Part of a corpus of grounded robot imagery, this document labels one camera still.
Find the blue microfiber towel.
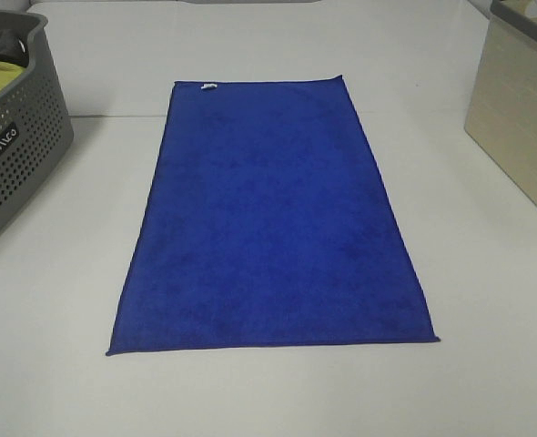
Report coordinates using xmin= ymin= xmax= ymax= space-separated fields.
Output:
xmin=108 ymin=76 xmax=437 ymax=355

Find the grey perforated plastic basket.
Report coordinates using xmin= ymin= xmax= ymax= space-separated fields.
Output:
xmin=0 ymin=10 xmax=74 ymax=233

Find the beige plastic storage box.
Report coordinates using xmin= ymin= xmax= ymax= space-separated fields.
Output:
xmin=464 ymin=1 xmax=537 ymax=207

